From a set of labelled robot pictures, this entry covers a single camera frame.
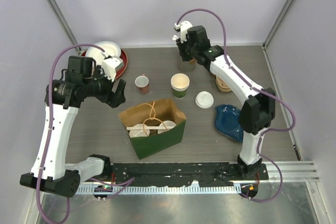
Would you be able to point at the white cup lid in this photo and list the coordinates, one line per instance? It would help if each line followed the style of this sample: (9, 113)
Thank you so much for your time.
(139, 133)
(166, 126)

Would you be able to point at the cardboard cup carrier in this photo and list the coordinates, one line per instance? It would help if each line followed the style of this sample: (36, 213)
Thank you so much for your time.
(222, 86)

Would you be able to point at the stack of white lids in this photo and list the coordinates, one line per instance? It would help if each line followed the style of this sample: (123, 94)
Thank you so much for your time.
(204, 100)

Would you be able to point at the red round tray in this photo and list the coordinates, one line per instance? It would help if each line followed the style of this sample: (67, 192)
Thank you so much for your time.
(121, 71)

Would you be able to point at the grey straw holder cup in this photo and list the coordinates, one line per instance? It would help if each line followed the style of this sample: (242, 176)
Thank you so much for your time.
(186, 66)

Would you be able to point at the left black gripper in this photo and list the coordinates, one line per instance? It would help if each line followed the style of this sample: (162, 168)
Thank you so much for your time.
(113, 98)

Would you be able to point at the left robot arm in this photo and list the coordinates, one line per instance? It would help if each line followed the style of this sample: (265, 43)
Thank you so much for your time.
(84, 77)

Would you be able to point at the stack of green paper cups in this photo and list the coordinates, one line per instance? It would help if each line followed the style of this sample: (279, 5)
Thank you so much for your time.
(180, 83)

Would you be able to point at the green paper bag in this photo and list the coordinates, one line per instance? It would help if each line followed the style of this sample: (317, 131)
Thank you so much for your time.
(153, 114)

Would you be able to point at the blue leaf-shaped dish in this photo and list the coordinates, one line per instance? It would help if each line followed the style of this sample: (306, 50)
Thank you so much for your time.
(226, 122)

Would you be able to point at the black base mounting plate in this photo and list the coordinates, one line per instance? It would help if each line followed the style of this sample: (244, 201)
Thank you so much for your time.
(208, 174)

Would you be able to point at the white paper plate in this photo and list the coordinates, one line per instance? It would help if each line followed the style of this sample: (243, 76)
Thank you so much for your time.
(111, 48)

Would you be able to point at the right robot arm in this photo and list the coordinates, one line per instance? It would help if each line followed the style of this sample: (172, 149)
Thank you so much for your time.
(258, 109)

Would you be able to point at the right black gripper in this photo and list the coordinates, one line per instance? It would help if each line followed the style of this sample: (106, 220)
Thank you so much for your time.
(181, 46)

